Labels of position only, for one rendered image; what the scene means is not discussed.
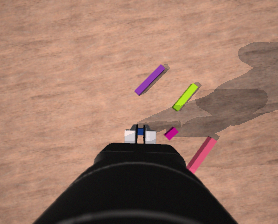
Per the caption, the short magenta rod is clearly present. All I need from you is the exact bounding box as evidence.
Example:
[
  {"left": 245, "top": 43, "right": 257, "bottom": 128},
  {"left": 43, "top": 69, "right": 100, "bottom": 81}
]
[{"left": 164, "top": 127, "right": 178, "bottom": 140}]

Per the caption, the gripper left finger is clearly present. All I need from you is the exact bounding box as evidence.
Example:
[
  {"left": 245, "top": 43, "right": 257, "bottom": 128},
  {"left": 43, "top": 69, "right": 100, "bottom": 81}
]
[{"left": 124, "top": 124, "right": 138, "bottom": 143}]

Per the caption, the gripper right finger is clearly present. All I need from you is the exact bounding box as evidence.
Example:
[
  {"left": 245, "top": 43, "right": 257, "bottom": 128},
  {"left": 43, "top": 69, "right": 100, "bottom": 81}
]
[{"left": 143, "top": 125, "right": 156, "bottom": 144}]

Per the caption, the lime green rod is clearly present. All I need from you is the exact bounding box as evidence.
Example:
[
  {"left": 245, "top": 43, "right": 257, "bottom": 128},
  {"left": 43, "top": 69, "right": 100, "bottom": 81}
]
[{"left": 172, "top": 83, "right": 198, "bottom": 111}]

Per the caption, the pink rod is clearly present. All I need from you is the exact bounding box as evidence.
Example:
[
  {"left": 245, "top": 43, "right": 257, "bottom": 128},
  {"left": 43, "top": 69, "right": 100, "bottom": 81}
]
[{"left": 186, "top": 136, "right": 216, "bottom": 174}]

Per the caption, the small blue block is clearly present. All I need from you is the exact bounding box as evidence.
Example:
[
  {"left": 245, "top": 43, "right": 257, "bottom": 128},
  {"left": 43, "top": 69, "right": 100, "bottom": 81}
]
[{"left": 138, "top": 128, "right": 143, "bottom": 135}]

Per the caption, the purple rod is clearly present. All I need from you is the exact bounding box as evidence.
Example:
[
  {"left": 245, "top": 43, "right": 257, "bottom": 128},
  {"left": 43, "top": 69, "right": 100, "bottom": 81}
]
[{"left": 135, "top": 64, "right": 165, "bottom": 96}]

